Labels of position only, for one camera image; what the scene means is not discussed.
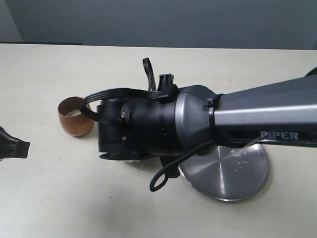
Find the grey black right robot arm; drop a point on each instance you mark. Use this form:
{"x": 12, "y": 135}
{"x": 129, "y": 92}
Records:
{"x": 283, "y": 113}

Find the brown wooden cup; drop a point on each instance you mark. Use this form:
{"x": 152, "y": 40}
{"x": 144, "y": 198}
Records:
{"x": 71, "y": 119}

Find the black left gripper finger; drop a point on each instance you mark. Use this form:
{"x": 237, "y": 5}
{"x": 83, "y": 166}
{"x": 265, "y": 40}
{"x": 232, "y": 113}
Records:
{"x": 12, "y": 147}

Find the steel bowl of rice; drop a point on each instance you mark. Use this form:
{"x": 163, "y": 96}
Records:
{"x": 131, "y": 161}

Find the round steel plate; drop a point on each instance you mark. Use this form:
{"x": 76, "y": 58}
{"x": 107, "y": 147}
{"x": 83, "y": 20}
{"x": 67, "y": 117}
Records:
{"x": 228, "y": 174}

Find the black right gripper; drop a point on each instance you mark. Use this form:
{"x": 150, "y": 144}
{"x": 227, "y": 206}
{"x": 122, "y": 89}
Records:
{"x": 115, "y": 142}

